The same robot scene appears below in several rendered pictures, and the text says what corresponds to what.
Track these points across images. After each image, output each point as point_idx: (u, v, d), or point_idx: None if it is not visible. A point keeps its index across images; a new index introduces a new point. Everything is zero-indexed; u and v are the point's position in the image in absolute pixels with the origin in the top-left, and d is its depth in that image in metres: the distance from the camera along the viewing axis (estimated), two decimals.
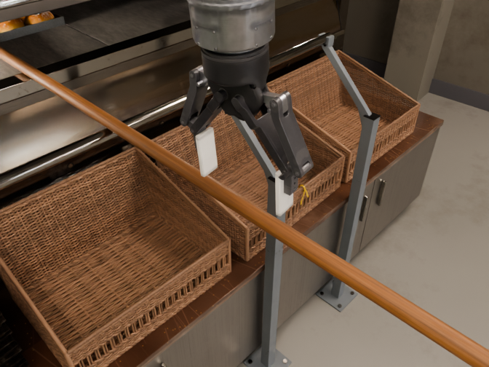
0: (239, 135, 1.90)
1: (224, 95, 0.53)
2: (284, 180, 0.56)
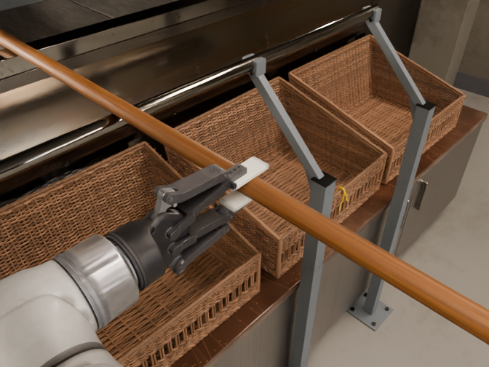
0: (261, 129, 1.65)
1: None
2: (229, 202, 0.63)
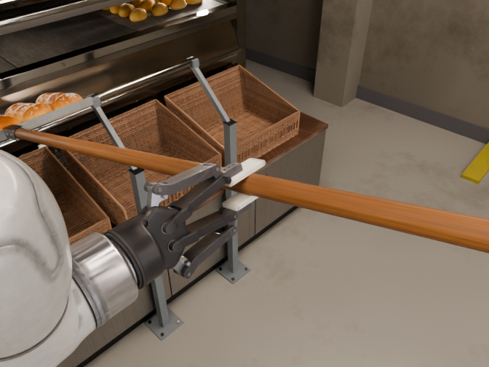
0: (142, 137, 2.32)
1: None
2: (233, 204, 0.63)
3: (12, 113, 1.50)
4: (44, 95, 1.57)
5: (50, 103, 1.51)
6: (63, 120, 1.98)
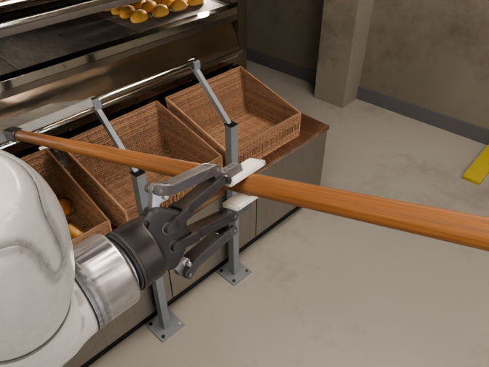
0: (143, 138, 2.31)
1: None
2: (233, 204, 0.63)
3: None
4: (70, 239, 1.89)
5: (67, 198, 2.04)
6: (64, 122, 1.98)
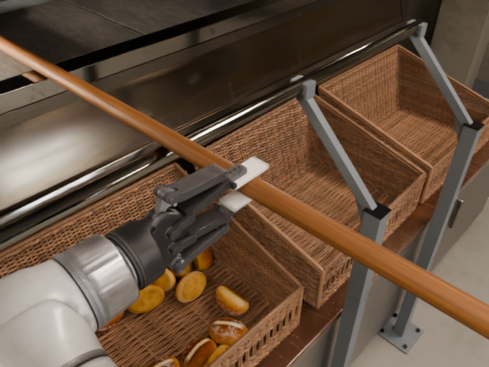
0: (290, 145, 1.58)
1: None
2: (229, 202, 0.63)
3: (215, 336, 1.09)
4: (226, 312, 1.16)
5: None
6: (204, 122, 1.25)
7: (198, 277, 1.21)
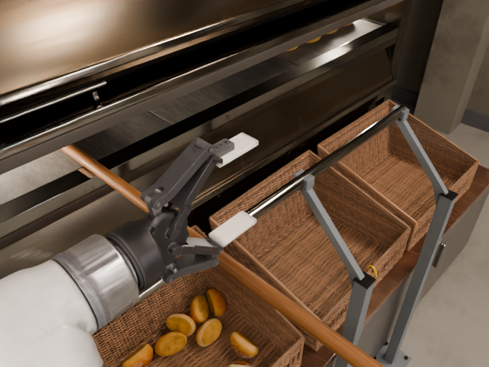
0: (292, 199, 1.80)
1: None
2: (218, 235, 0.65)
3: None
4: (239, 355, 1.38)
5: (217, 289, 1.53)
6: (220, 191, 1.47)
7: (215, 324, 1.43)
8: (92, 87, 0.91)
